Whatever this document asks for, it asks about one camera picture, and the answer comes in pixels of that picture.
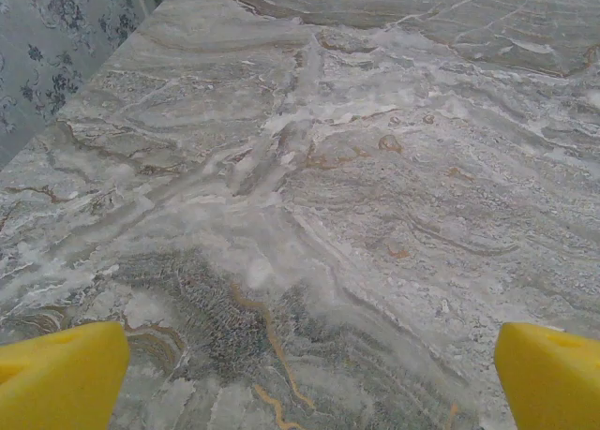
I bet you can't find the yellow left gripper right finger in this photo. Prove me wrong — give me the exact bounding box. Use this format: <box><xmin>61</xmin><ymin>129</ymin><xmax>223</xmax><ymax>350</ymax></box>
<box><xmin>495</xmin><ymin>321</ymin><xmax>600</xmax><ymax>430</ymax></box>

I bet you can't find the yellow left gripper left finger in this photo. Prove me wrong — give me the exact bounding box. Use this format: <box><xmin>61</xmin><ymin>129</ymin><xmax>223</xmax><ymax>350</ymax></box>
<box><xmin>0</xmin><ymin>320</ymin><xmax>131</xmax><ymax>430</ymax></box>

